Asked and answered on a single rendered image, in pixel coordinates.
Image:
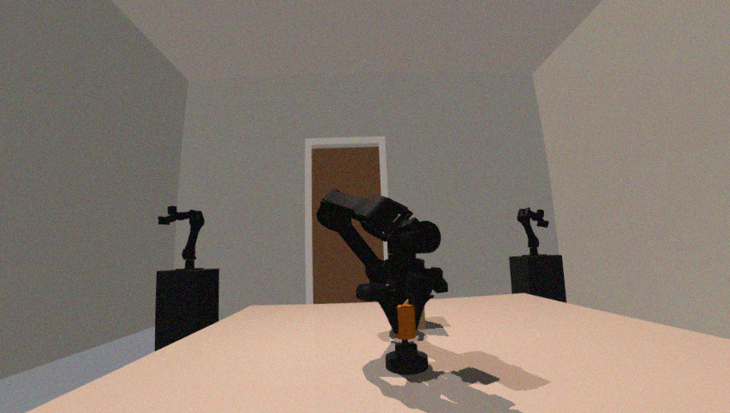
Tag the orange-brown cylinder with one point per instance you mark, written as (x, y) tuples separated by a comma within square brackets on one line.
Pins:
[(406, 321)]

